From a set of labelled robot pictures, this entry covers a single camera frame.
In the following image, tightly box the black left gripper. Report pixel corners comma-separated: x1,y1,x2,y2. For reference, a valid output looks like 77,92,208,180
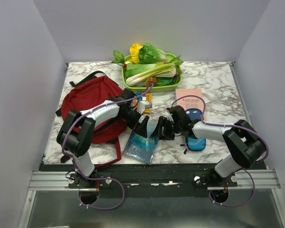
120,108,150,139

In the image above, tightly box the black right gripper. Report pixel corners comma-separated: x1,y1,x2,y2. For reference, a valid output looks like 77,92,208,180
150,115,182,141

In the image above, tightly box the teal notebook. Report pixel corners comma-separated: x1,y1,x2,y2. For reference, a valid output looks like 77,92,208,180
123,120,159,164

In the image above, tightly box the orange treehouse children's book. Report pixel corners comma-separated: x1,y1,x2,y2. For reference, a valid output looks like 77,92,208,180
131,93,152,110

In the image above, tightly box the red student backpack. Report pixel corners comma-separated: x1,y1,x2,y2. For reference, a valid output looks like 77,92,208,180
56,71,127,168

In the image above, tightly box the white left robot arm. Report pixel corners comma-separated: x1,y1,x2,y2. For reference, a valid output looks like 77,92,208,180
57,89,152,188

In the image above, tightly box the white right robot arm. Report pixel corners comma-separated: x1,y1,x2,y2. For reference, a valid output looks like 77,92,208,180
151,105,269,186

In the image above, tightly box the blue dinosaur pencil case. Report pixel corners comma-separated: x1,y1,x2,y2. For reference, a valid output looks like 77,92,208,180
185,108,206,152

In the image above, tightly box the pink book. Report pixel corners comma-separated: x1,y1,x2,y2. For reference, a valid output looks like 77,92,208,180
172,88,205,120

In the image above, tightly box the brown toy mushroom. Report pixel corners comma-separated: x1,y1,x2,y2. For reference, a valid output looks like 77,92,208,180
145,76,157,87

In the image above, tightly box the toy celery stalk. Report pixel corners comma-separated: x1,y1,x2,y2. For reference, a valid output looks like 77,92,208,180
124,57,183,86

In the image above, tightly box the green plastic tray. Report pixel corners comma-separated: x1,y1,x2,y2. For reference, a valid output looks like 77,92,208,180
122,53,182,93

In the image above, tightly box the green leafy sprig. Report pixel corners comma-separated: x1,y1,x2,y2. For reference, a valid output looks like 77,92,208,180
111,50,124,64

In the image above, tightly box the green toy lettuce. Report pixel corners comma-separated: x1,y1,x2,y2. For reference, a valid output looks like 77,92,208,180
138,43,167,64

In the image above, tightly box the yellow toy flower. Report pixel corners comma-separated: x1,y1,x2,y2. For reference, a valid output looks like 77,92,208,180
129,43,143,64

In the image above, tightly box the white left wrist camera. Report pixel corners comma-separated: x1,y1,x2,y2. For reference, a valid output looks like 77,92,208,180
136,101,152,114

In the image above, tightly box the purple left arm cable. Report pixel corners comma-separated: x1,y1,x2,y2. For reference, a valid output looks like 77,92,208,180
61,83,155,210

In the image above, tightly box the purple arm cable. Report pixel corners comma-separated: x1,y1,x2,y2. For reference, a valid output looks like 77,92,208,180
61,83,155,210
167,96,269,208

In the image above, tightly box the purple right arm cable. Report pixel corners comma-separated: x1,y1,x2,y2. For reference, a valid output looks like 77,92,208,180
167,96,269,208

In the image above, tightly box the aluminium frame rail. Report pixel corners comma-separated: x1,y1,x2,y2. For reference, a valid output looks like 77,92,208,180
28,170,281,191

